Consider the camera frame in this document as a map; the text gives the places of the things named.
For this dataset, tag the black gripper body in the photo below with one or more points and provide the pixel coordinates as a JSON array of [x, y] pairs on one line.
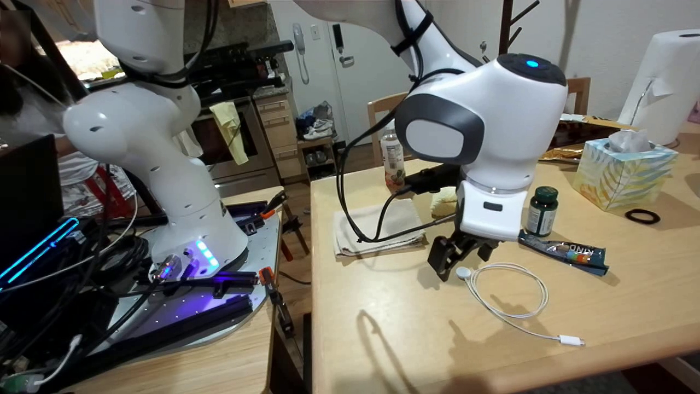
[[488, 213]]

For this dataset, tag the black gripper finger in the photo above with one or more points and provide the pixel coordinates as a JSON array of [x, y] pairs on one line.
[[485, 249], [444, 253]]

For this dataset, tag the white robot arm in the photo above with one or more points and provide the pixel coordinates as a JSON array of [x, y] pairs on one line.
[[491, 118]]

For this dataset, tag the white folded towel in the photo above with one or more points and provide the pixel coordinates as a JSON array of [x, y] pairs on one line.
[[395, 227]]

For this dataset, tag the yellow cloth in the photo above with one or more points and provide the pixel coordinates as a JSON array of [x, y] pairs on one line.
[[442, 203]]

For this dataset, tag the green cap pill bottle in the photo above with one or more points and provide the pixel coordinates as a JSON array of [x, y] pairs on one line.
[[540, 211]]

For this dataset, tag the plastic tea bottle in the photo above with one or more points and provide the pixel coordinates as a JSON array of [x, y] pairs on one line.
[[391, 159]]

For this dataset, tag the dark toothpaste tube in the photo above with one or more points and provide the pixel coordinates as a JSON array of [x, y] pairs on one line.
[[576, 253]]

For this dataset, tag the right wooden chair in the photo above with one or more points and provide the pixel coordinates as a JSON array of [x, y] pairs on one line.
[[376, 113]]

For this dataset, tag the wooden chair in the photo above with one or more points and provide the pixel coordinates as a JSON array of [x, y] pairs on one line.
[[578, 89], [376, 113]]

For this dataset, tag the tissue box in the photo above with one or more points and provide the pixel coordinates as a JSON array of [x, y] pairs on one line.
[[624, 169]]

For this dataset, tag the left wooden chair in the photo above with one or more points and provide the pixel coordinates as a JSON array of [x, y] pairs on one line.
[[578, 89]]

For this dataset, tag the white electric water boiler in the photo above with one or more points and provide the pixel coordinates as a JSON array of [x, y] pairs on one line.
[[666, 86]]

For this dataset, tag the black laptop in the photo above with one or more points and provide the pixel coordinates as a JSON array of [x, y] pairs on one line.
[[29, 195]]

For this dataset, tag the person in background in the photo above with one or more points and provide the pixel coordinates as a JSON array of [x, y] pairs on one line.
[[30, 89]]

